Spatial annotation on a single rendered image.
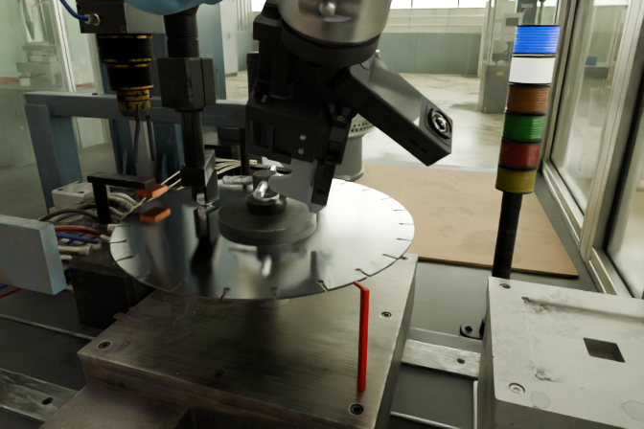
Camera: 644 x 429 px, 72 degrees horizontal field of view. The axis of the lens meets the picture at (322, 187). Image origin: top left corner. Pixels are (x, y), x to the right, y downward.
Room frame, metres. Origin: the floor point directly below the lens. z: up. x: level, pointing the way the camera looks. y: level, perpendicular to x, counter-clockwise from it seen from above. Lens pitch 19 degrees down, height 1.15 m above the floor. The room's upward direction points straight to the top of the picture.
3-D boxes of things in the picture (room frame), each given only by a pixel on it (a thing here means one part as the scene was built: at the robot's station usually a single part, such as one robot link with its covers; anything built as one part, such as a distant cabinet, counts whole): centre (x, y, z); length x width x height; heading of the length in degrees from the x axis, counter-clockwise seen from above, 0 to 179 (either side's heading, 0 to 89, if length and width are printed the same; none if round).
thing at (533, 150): (0.52, -0.24, 1.02); 0.05 x 0.04 x 0.03; 162
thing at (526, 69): (0.52, -0.24, 1.11); 0.05 x 0.04 x 0.03; 162
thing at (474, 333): (0.52, -0.24, 0.76); 0.09 x 0.03 x 0.03; 72
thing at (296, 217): (0.47, 0.06, 0.96); 0.11 x 0.11 x 0.03
